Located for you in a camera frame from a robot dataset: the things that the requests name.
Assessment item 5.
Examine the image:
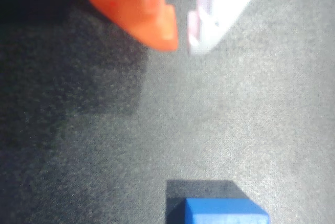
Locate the blue cube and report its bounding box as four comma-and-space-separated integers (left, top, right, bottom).
185, 197, 270, 224

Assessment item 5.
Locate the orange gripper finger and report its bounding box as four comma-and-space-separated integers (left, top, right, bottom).
73, 0, 180, 51

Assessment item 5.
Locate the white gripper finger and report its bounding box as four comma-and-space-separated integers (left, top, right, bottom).
187, 0, 273, 57

